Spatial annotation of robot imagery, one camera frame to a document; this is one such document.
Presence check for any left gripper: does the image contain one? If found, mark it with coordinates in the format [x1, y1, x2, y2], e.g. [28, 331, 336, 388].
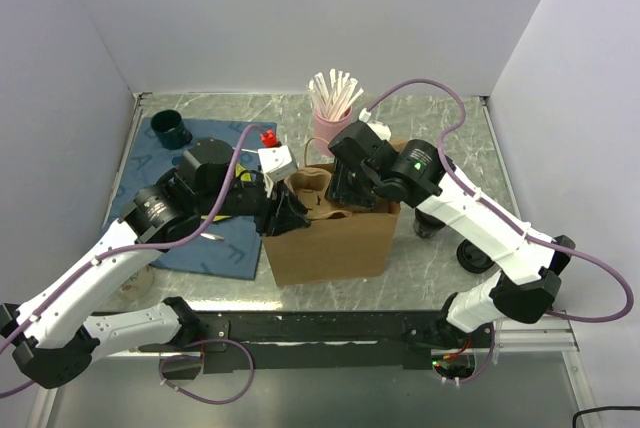
[198, 171, 311, 236]

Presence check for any single pulp cup carrier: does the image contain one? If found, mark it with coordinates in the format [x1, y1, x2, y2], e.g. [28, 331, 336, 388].
[284, 170, 391, 222]

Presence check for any brown paper bag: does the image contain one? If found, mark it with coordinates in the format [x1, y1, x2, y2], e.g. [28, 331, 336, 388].
[262, 161, 401, 287]

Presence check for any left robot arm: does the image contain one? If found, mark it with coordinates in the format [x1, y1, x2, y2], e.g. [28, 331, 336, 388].
[1, 139, 310, 389]

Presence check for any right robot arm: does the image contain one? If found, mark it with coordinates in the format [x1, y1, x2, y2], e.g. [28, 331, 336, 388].
[328, 121, 575, 349]

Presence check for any pink straw holder cup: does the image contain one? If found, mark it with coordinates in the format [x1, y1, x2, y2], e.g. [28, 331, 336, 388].
[313, 108, 353, 142]

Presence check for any white paper straws bundle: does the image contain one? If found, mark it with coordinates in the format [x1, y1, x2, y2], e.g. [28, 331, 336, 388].
[308, 68, 364, 121]

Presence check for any blue letter placemat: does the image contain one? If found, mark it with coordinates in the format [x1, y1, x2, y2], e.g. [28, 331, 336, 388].
[106, 117, 261, 280]

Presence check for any green polka dot plate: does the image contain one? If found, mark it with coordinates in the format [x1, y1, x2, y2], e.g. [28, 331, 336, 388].
[200, 215, 233, 223]

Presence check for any silver fork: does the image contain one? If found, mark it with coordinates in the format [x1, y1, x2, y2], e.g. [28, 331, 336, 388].
[199, 233, 225, 242]

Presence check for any dark green mug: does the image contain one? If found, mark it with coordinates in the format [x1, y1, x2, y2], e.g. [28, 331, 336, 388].
[150, 110, 193, 150]

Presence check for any green cup at edge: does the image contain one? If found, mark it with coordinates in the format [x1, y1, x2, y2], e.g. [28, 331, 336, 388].
[117, 266, 154, 300]

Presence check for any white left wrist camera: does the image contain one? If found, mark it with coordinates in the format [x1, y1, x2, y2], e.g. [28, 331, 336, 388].
[258, 146, 298, 182]

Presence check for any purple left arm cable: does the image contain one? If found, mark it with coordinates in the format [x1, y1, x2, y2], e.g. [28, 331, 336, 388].
[0, 123, 271, 405]

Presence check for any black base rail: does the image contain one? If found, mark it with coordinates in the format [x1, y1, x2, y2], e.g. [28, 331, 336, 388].
[137, 310, 494, 374]

